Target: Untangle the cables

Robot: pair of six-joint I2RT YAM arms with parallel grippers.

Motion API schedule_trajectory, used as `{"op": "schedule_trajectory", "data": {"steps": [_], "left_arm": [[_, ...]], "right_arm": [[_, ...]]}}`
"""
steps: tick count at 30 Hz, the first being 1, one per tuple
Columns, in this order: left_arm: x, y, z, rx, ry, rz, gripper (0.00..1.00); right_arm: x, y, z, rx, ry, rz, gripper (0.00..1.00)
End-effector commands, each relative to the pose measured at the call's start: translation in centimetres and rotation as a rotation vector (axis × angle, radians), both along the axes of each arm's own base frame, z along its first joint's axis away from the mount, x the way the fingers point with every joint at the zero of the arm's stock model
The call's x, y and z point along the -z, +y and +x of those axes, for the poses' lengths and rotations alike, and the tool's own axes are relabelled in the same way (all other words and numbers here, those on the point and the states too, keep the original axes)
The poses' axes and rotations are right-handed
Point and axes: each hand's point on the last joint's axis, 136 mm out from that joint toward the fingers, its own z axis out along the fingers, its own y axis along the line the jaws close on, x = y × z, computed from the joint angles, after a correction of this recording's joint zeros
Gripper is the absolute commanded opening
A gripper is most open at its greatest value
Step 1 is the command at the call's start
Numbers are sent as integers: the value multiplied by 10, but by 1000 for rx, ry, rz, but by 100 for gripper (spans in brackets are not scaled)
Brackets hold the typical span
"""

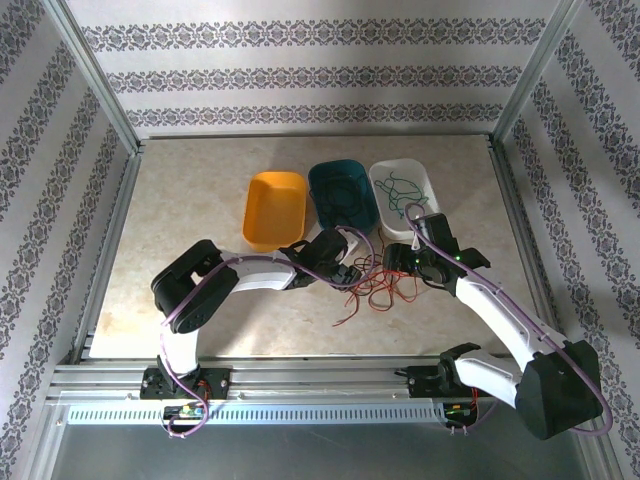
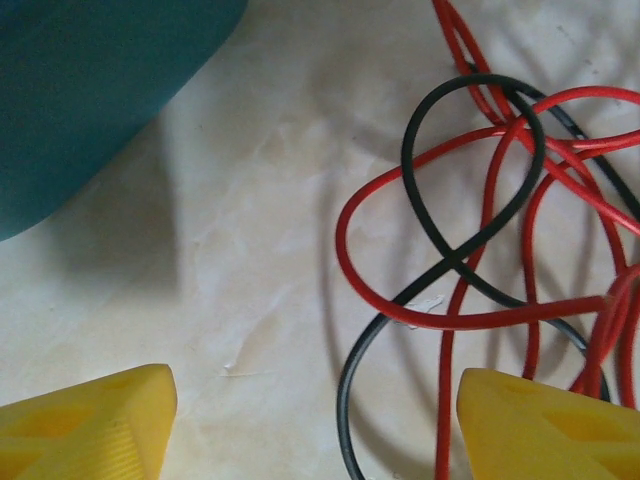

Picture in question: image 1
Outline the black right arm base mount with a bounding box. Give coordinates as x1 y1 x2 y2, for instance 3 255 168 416
407 367 499 399

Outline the grey metal panel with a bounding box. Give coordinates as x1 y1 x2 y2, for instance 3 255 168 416
29 399 609 480

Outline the teal plastic bin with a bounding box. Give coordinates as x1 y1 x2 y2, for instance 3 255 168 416
307 158 380 236

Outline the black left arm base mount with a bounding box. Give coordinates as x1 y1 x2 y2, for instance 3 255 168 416
139 367 234 400

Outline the aluminium frame post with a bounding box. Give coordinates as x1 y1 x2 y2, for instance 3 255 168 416
47 0 146 156
492 0 591 146

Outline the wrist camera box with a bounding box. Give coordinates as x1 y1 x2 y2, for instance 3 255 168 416
339 227 362 257
410 218 429 251

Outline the thin aluminium cross rail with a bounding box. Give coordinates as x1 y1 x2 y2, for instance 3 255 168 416
138 131 494 142

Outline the orange plastic bin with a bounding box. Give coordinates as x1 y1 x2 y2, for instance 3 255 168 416
242 170 309 254

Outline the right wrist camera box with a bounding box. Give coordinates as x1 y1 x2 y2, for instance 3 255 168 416
410 218 429 251

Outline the white slotted cable duct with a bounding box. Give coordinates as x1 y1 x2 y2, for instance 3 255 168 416
66 402 447 426

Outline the white plastic bin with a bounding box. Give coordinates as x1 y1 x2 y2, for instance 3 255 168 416
368 158 442 240

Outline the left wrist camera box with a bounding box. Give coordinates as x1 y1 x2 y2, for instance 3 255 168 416
339 227 362 257

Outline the black cable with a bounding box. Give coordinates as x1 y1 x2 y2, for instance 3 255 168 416
315 189 374 227
319 174 364 214

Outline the wide aluminium frame rail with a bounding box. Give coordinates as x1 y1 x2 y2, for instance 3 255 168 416
47 357 594 401

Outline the aluminium side rail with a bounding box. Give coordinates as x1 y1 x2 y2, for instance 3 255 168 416
485 135 571 361
69 142 146 364

